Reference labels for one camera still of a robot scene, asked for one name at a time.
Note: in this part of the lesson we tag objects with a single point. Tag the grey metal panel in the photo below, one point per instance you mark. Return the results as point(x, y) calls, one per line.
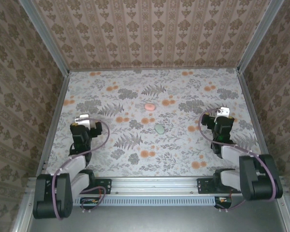
point(147, 220)

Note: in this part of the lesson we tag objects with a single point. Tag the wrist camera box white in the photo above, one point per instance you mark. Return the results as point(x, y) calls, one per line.
point(223, 111)
point(83, 120)

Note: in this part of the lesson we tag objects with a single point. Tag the aluminium frame post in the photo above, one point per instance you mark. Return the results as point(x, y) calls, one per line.
point(46, 38)
point(261, 36)

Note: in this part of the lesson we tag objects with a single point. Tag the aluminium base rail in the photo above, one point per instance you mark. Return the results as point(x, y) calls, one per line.
point(154, 186)

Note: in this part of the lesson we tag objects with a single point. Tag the green earbud charging case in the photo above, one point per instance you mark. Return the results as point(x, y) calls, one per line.
point(159, 129)

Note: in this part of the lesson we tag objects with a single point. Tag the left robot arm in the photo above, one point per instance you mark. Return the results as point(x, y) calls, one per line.
point(50, 193)

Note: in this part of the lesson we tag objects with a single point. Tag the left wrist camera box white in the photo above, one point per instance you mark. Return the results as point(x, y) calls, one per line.
point(83, 120)

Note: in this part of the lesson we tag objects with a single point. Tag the pink earbud charging case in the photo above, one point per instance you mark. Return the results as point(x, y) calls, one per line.
point(150, 107)

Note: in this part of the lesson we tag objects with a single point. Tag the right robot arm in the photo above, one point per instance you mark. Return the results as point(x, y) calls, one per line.
point(261, 178)

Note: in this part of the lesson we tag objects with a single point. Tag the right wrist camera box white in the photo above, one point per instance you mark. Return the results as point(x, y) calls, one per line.
point(223, 111)

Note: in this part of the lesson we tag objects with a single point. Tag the aluminium table side rail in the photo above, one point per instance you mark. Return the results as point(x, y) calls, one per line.
point(255, 118)
point(56, 116)

